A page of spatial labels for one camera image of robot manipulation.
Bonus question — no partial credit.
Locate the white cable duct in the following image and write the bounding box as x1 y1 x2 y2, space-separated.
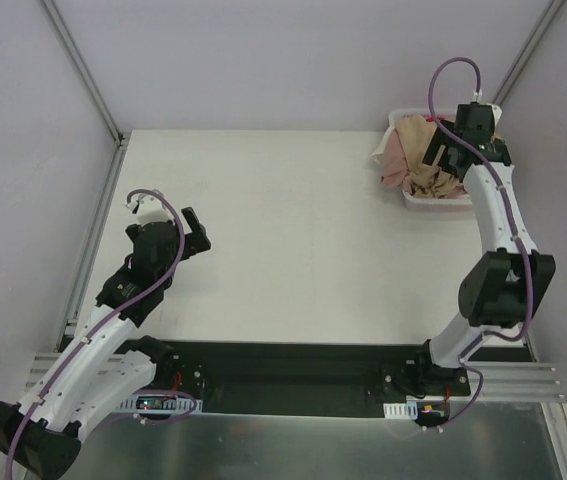
383 401 419 421
113 394 203 415

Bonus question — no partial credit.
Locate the magenta cloth in basket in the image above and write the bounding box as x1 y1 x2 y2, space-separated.
424 115 454 123

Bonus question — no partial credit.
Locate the white plastic basket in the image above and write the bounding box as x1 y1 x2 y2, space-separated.
372 108 472 213

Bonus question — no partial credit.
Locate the aluminium frame rail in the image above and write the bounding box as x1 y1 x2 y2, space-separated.
24 353 567 403

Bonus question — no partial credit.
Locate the right white cable duct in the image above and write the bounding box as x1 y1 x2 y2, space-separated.
383 401 419 421

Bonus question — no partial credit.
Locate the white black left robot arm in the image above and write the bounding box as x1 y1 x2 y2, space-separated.
0 200 211 479

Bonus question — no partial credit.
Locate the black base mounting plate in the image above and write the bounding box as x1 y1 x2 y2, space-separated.
129 336 470 418

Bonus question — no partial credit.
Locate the pink t shirt pile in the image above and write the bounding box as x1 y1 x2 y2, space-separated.
381 131 411 191

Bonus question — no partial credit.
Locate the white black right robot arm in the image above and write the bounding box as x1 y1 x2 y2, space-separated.
413 101 556 396

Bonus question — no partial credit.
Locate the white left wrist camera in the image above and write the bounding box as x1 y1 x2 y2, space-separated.
125 190 173 226

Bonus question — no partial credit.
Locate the beige t shirt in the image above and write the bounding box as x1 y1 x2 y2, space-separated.
395 115 466 199

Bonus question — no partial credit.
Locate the left white cable duct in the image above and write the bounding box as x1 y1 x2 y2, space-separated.
113 394 203 415

